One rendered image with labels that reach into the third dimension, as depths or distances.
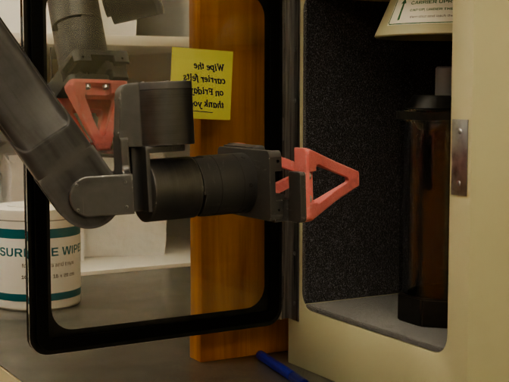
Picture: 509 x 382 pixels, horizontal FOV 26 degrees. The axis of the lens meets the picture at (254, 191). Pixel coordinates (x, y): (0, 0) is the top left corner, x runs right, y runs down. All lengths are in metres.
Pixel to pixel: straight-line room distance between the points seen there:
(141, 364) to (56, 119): 0.43
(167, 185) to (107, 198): 0.06
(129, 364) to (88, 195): 0.39
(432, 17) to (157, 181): 0.33
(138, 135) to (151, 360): 0.42
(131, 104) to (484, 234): 0.34
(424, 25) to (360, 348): 0.34
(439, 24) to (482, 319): 0.29
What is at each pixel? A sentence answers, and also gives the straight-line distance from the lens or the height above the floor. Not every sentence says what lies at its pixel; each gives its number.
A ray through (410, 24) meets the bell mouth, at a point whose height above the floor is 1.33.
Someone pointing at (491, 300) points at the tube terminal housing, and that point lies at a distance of 1.06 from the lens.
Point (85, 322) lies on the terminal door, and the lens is 1.17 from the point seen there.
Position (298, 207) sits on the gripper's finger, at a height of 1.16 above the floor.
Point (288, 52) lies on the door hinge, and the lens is 1.28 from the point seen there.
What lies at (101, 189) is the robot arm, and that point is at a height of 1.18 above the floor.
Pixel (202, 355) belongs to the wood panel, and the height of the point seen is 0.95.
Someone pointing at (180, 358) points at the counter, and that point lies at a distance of 1.34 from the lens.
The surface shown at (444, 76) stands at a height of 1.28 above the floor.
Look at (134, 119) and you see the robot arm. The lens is 0.99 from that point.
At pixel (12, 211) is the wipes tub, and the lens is 1.62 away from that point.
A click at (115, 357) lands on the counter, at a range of 1.35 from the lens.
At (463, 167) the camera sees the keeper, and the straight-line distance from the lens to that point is 1.03.
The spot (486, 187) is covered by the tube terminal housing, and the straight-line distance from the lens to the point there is 1.04.
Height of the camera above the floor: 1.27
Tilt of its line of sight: 5 degrees down
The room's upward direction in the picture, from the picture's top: straight up
